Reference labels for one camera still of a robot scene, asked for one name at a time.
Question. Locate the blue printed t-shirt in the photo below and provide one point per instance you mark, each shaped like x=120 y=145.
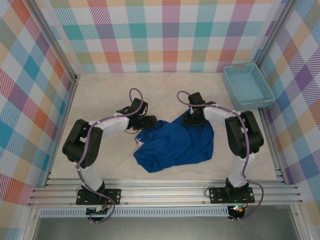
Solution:
x=175 y=145

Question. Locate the light blue plastic basket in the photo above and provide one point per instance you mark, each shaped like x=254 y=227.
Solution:
x=247 y=87

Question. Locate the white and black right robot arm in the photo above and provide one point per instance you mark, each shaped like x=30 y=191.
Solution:
x=235 y=135

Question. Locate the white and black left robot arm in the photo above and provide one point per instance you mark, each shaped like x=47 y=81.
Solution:
x=75 y=142

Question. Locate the electronics board with white connector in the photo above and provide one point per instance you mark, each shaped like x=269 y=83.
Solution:
x=98 y=211

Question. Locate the electronics board with lit leds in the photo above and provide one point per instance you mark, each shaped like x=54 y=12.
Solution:
x=237 y=210

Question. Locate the grey metal sheet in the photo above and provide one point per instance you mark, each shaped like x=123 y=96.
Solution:
x=162 y=228

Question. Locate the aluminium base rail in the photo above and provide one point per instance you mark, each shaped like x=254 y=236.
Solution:
x=162 y=193

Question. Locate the aluminium frame bar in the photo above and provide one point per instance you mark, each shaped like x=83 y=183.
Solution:
x=31 y=225
x=298 y=225

